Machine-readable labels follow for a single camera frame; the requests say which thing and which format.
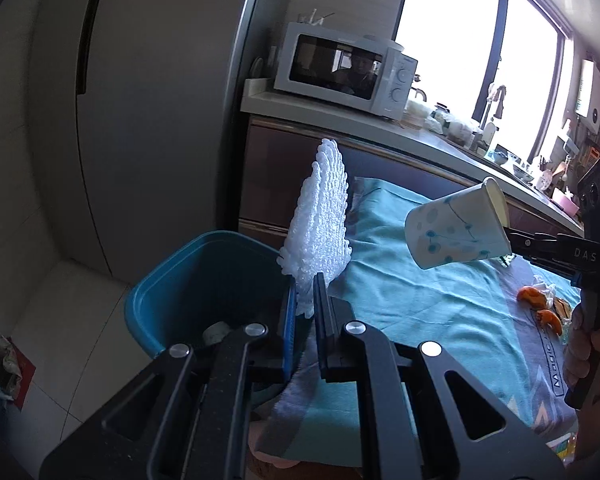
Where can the metal kitchen faucet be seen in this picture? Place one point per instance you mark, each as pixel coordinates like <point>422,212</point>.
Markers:
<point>497,102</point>

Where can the dark red base cabinet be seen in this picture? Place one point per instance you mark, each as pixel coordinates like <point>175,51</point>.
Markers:
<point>280,170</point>

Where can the white wall water heater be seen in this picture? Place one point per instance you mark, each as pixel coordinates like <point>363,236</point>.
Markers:
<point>591,92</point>

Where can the white kitchen counter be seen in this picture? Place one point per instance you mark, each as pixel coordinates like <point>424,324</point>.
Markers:
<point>330,117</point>

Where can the teal printed tablecloth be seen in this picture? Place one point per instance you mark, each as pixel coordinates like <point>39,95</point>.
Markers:
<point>430,310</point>

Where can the red packet with wrappers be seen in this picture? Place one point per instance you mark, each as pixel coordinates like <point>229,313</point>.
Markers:
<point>5,360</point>

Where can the large kitchen window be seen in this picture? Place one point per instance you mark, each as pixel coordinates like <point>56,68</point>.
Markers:
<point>450,35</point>

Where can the orange peel piece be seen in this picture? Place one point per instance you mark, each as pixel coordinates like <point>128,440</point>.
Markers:
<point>530,296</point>
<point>550,321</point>

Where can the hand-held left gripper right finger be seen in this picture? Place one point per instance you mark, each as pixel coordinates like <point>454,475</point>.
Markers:
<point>321,320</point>

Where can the person's right hand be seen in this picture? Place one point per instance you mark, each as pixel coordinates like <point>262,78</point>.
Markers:
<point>577,350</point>

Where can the pink bowl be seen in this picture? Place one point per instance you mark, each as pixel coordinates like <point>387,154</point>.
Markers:
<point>566,200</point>

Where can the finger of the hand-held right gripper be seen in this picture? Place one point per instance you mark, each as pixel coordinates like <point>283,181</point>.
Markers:
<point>550,266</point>
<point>530,241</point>

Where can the white dotted paper cup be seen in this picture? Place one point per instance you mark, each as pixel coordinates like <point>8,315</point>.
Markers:
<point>450,230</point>

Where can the blue plastic waste bin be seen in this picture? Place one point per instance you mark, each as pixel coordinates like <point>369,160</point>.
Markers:
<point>190,280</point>

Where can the grey refrigerator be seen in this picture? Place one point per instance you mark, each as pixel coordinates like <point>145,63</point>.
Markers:
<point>155,110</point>

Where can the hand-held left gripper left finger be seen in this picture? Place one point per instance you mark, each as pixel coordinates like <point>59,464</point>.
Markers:
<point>290,330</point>

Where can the white foam fruit net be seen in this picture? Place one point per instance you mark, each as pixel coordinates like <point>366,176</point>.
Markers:
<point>320,210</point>

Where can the glass kettle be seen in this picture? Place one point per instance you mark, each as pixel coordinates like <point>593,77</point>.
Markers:
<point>417,91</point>

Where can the white microwave oven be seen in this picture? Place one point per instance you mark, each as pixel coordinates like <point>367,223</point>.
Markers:
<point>330,65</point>

